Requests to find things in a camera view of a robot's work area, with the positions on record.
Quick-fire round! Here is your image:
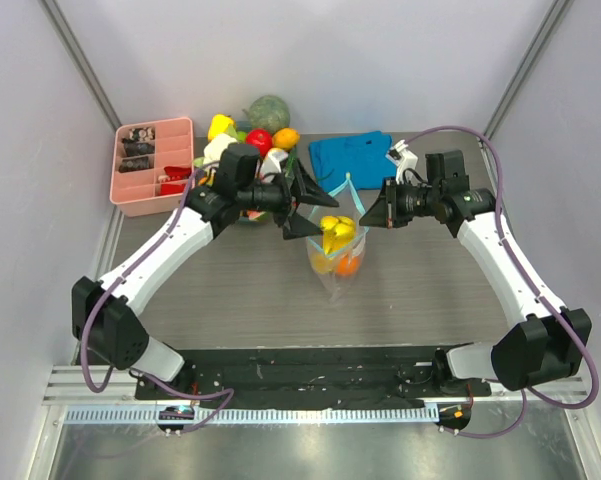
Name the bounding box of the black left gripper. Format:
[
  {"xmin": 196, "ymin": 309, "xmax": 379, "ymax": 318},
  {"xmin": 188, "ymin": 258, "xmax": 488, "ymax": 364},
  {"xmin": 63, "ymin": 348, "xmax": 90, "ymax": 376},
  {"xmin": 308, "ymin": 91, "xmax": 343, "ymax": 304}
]
[{"xmin": 237, "ymin": 158, "xmax": 338, "ymax": 239}]

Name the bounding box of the yellow banana bunch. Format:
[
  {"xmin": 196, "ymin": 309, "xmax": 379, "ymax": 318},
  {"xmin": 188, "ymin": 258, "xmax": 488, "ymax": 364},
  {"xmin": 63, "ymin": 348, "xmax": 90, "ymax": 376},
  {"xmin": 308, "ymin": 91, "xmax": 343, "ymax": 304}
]
[{"xmin": 310, "ymin": 215, "xmax": 356, "ymax": 275}]

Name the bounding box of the clear zip top bag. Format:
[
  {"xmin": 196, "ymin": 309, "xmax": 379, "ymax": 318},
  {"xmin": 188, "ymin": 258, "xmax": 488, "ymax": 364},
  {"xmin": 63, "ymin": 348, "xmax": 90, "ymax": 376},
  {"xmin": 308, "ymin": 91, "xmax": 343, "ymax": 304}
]
[{"xmin": 306, "ymin": 172, "xmax": 368, "ymax": 303}]

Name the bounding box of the orange fruit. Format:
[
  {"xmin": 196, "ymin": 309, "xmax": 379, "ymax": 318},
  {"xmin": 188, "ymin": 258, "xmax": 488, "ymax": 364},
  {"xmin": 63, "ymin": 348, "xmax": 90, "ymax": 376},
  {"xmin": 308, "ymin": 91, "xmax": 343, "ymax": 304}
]
[{"xmin": 335, "ymin": 255, "xmax": 361, "ymax": 277}]

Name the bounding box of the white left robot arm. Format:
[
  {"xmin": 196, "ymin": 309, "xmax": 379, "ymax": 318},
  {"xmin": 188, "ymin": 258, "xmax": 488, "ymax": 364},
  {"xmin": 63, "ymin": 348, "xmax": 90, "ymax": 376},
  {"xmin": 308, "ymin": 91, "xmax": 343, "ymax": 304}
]
[{"xmin": 71, "ymin": 143, "xmax": 338, "ymax": 399}]

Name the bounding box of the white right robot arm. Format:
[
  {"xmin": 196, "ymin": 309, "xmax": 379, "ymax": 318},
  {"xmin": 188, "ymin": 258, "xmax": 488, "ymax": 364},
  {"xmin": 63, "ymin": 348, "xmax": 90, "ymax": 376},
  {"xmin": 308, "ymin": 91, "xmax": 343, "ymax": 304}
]
[{"xmin": 359, "ymin": 142, "xmax": 591, "ymax": 395}]

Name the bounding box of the watermelon slice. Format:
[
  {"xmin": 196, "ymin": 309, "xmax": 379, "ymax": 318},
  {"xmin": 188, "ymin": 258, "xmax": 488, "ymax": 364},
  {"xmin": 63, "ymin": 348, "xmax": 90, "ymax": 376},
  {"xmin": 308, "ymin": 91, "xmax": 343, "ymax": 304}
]
[{"xmin": 244, "ymin": 210, "xmax": 269, "ymax": 222}]

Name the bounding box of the green fruit basket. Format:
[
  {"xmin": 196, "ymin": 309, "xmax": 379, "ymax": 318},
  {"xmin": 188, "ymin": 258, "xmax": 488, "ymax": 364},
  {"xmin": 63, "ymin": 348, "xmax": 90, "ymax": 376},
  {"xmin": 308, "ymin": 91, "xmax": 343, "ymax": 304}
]
[{"xmin": 183, "ymin": 123, "xmax": 302, "ymax": 231}]

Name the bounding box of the blue folded cloth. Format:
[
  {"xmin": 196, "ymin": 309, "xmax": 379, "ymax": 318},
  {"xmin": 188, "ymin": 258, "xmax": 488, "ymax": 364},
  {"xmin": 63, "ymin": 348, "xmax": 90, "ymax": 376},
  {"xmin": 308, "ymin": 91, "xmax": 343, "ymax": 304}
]
[{"xmin": 309, "ymin": 131, "xmax": 396, "ymax": 192}]

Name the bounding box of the orange yellow mango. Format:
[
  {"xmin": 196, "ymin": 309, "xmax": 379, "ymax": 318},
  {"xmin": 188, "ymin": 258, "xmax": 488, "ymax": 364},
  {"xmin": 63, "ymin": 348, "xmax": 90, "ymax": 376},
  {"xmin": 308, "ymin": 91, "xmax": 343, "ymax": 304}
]
[{"xmin": 272, "ymin": 127, "xmax": 300, "ymax": 151}]

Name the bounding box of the red apple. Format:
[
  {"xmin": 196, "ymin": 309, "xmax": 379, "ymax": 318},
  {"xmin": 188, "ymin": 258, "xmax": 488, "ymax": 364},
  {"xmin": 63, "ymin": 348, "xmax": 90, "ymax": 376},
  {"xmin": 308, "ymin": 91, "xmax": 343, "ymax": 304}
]
[{"xmin": 245, "ymin": 129, "xmax": 273, "ymax": 158}]

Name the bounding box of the green melon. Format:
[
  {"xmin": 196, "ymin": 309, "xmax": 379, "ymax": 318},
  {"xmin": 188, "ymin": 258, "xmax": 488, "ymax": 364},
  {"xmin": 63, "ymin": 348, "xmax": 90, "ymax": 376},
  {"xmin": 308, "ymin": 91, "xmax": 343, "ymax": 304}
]
[{"xmin": 243, "ymin": 95, "xmax": 291, "ymax": 134}]

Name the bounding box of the white cauliflower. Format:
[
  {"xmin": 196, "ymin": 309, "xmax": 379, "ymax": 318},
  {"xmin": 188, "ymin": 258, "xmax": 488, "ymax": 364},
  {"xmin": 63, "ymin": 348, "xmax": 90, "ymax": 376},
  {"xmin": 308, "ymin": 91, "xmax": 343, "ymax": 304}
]
[{"xmin": 203, "ymin": 133, "xmax": 238, "ymax": 166}]

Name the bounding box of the yellow bell pepper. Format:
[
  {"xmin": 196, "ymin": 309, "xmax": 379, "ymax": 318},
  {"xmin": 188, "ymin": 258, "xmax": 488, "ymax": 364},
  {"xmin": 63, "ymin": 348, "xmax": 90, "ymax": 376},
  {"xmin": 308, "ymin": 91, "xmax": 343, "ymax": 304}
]
[{"xmin": 207, "ymin": 114, "xmax": 236, "ymax": 141}]

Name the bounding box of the pink organizer tray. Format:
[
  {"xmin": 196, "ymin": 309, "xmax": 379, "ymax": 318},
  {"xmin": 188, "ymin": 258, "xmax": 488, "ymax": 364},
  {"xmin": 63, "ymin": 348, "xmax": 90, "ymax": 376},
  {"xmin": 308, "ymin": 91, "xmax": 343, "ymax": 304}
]
[{"xmin": 110, "ymin": 117, "xmax": 194, "ymax": 217}]

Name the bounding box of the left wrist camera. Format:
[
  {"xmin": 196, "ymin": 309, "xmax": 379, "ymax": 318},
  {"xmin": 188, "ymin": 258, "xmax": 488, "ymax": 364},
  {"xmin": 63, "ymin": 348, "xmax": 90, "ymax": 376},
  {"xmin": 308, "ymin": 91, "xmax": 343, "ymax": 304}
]
[{"xmin": 258, "ymin": 147, "xmax": 288, "ymax": 182}]

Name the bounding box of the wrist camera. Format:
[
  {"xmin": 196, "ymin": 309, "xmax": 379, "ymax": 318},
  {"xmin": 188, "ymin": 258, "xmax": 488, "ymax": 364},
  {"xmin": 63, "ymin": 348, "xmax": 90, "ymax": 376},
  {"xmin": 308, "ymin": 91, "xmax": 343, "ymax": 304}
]
[
  {"xmin": 258, "ymin": 147, "xmax": 288, "ymax": 182},
  {"xmin": 386, "ymin": 140, "xmax": 418, "ymax": 184}
]

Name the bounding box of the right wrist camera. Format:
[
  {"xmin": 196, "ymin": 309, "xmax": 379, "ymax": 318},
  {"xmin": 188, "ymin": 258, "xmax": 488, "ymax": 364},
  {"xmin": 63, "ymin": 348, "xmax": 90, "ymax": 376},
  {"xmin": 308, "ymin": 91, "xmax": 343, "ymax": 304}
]
[{"xmin": 386, "ymin": 140, "xmax": 418, "ymax": 184}]

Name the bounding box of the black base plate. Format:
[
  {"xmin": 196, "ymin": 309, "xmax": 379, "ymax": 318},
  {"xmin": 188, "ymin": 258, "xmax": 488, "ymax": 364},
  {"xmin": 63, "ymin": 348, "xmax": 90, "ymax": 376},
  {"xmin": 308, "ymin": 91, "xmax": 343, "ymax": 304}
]
[{"xmin": 134, "ymin": 346, "xmax": 491, "ymax": 411}]

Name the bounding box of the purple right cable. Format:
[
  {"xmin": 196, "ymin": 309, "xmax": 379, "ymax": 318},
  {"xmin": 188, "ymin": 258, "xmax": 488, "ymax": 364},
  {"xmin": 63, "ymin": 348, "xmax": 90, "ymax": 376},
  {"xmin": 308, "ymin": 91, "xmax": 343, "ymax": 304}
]
[{"xmin": 399, "ymin": 124, "xmax": 600, "ymax": 440}]

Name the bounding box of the white slotted cable duct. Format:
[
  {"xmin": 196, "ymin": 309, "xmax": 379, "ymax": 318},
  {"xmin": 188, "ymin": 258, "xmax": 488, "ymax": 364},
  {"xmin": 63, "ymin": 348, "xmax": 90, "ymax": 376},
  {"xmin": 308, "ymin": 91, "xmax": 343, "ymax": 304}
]
[{"xmin": 64, "ymin": 404, "xmax": 439, "ymax": 428}]

